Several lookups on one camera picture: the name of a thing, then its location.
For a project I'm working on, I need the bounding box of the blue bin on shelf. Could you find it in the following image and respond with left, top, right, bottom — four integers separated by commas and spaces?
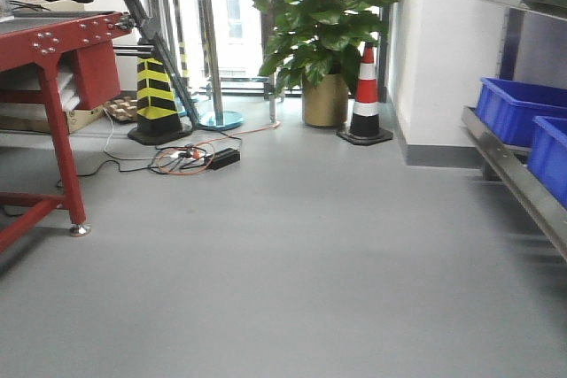
475, 77, 566, 148

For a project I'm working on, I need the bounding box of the green potted plant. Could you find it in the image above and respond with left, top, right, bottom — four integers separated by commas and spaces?
252, 0, 399, 92

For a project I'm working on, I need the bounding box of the red metal table frame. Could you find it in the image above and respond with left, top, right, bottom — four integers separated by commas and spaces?
1, 12, 134, 250

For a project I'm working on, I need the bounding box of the yellow black striped cone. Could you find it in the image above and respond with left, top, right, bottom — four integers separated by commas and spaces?
128, 58, 192, 145

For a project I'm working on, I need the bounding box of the blue bin near edge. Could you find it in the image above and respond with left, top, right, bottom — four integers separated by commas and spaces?
528, 116, 567, 208

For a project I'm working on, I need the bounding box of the red white traffic cone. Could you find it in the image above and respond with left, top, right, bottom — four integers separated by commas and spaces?
337, 42, 393, 146

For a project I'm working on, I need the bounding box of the cardboard box under table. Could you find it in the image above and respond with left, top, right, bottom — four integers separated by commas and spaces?
0, 104, 106, 135

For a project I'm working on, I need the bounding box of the gold plant pot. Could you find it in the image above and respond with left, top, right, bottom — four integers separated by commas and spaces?
302, 73, 349, 128

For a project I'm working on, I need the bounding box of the black power adapter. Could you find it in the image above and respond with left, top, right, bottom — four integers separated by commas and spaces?
206, 148, 241, 170

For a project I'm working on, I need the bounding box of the blue stanchion base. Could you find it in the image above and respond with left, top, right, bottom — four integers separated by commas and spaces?
198, 111, 244, 130

